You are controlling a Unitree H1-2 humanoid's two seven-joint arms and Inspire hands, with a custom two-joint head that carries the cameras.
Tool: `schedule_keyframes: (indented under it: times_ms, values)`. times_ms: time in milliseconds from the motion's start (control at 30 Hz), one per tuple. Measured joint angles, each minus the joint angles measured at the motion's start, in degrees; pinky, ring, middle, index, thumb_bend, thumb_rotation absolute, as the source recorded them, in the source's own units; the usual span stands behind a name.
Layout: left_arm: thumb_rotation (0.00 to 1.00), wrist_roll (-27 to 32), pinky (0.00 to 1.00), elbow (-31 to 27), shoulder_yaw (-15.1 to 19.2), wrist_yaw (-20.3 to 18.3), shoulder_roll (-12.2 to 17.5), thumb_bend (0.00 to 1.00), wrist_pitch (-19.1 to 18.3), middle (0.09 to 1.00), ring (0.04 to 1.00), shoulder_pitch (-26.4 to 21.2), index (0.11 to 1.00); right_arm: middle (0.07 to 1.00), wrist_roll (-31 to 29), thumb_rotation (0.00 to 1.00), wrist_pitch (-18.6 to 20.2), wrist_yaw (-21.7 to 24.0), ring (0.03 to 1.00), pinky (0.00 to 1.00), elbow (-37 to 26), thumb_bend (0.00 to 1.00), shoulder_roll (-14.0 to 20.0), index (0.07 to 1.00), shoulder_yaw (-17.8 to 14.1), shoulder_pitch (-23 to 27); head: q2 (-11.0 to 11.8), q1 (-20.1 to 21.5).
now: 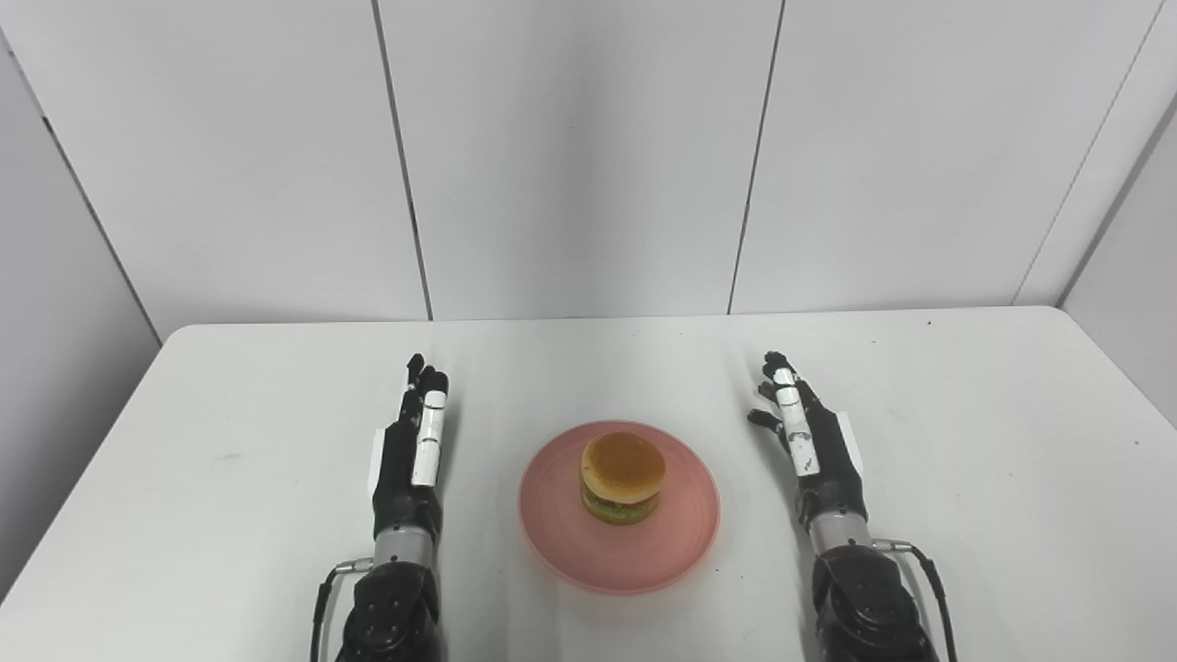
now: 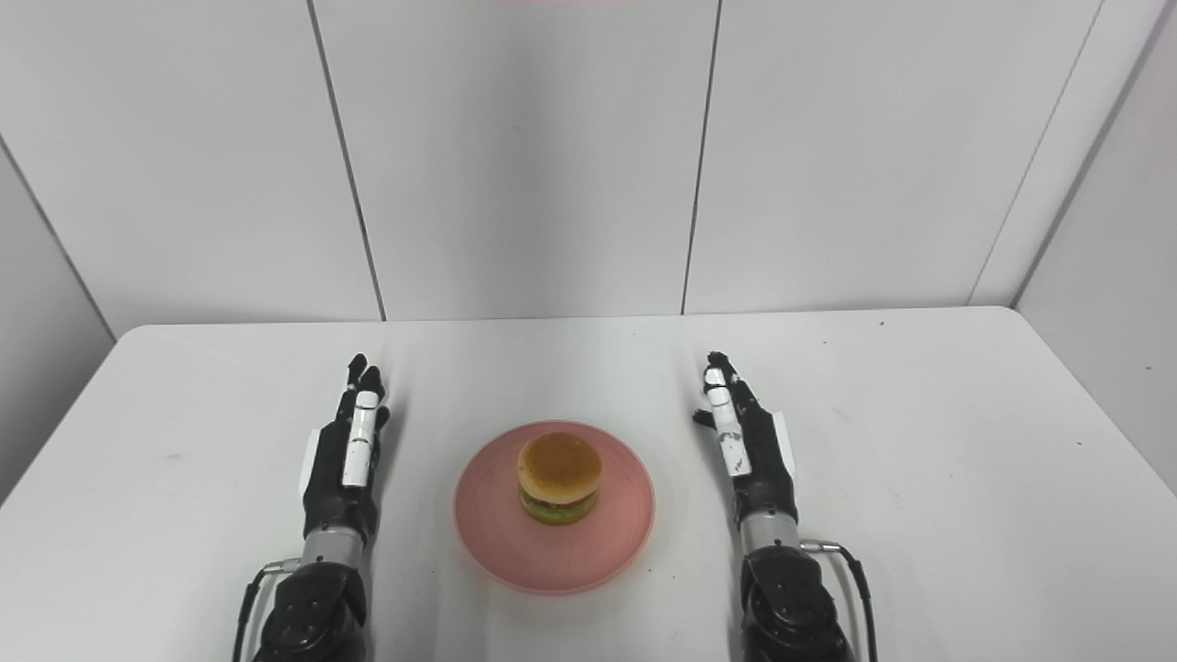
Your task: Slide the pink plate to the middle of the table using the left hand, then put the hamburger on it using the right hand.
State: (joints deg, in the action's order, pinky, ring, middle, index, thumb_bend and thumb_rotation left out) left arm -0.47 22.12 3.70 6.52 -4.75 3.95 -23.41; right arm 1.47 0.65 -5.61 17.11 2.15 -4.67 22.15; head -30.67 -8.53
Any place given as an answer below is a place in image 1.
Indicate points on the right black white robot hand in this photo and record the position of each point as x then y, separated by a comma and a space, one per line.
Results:
814, 450

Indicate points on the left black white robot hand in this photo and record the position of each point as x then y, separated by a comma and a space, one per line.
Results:
414, 460

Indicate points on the pink round plate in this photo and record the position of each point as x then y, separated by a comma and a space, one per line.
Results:
561, 533

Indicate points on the toy hamburger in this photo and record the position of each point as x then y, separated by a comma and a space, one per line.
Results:
622, 476

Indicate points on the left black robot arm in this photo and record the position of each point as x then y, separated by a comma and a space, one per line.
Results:
395, 607

